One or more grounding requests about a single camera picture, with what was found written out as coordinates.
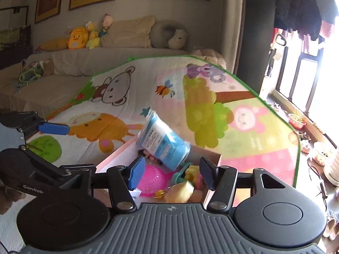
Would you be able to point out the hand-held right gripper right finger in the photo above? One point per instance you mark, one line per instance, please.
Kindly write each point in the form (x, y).
(208, 174)

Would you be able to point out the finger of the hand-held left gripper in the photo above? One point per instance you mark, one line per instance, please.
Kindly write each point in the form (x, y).
(39, 161)
(54, 129)

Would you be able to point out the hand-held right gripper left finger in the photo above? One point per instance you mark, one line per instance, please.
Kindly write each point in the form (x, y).
(136, 172)

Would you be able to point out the pink cardboard box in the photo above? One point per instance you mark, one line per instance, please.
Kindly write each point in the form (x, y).
(116, 156)

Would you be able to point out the blue white plastic packet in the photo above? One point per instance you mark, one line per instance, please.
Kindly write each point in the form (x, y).
(161, 143)

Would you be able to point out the person's left hand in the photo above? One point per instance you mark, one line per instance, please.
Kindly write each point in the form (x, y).
(9, 198)

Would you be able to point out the yellow toy block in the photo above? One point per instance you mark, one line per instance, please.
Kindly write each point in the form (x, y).
(192, 174)

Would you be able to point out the pink mesh ball toy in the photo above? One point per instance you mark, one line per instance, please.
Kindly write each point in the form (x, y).
(153, 181)

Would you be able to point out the teal plastic toy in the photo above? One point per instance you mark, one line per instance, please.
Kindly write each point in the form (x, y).
(180, 173)

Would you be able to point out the pale yellow plastic toy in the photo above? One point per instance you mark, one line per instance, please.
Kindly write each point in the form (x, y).
(180, 191)

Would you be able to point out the green knitted yarn piece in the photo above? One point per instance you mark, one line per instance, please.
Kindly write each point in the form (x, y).
(30, 74)

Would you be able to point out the brown plush toy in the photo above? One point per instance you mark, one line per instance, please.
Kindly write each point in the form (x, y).
(47, 67)

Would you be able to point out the beige sofa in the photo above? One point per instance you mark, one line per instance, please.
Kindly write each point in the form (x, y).
(68, 63)

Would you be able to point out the yellow long cushion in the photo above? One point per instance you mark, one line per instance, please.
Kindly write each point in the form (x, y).
(54, 44)

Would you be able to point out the dark shelf unit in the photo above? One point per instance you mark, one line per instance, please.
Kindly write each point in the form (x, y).
(14, 45)

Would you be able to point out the yellow chick plush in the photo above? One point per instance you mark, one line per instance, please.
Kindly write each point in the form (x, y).
(77, 38)

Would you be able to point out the yellow duck plush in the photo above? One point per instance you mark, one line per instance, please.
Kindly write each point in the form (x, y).
(93, 38)

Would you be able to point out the small white figurine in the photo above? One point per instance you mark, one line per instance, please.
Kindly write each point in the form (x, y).
(305, 146)

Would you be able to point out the cartoon animal printed play mat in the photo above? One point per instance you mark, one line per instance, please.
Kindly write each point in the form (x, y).
(169, 71)

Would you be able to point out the white round plant pot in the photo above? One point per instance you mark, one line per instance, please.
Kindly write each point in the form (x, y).
(321, 154)

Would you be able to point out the beige folded blanket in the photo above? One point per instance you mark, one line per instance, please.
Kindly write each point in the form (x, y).
(209, 58)

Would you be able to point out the small doll with teal clothes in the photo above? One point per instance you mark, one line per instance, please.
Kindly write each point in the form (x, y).
(106, 23)

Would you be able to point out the beige pillow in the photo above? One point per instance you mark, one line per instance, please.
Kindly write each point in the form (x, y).
(127, 34)

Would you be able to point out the white ribbed plant pot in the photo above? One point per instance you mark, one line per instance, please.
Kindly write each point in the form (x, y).
(333, 172)

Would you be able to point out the pair of slippers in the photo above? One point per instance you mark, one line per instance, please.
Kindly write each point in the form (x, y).
(331, 223)

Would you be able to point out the grey neck pillow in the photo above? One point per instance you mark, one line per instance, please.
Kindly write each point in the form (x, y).
(169, 35)

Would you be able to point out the dark hanging jacket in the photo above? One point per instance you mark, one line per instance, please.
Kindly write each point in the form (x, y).
(296, 5)

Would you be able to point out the black window frame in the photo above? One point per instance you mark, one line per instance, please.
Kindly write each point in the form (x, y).
(299, 71)

